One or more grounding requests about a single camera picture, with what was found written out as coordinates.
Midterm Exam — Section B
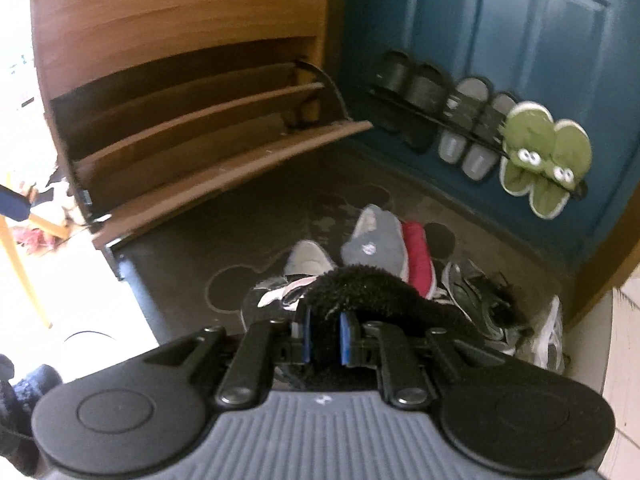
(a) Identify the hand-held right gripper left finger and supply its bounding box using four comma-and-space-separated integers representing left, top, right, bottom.
100, 307, 313, 408

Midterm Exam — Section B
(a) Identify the black fuzzy slipper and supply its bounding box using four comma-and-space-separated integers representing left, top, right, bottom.
240, 266, 488, 391

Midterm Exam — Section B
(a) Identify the person's black shoe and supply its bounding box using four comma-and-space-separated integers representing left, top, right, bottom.
0, 355, 63, 476

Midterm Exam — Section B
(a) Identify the black wire door rack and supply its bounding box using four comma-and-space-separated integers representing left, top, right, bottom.
369, 87, 590, 200

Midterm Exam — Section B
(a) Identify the blue door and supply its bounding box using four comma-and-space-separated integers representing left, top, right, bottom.
330, 0, 640, 261

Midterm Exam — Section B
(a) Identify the wooden door frame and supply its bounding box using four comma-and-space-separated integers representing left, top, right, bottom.
570, 195, 640, 331

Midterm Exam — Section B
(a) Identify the wooden shoe cabinet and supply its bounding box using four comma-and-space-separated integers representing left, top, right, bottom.
30, 0, 373, 281

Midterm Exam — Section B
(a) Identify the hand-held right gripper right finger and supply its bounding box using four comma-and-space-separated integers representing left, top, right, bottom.
340, 312, 543, 409

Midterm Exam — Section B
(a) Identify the colourful clutter pile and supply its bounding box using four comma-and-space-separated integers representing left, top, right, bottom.
10, 167, 93, 258

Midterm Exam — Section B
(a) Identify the grey bear slipper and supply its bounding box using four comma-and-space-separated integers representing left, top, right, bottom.
285, 240, 338, 281
340, 205, 406, 277

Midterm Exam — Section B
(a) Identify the dark door mat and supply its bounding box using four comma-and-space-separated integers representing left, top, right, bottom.
105, 137, 583, 376

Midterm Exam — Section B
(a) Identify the blue panel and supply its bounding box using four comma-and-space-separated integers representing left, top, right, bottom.
0, 184, 30, 222

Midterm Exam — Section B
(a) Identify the yellow chair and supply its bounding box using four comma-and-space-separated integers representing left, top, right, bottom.
0, 210, 71, 331

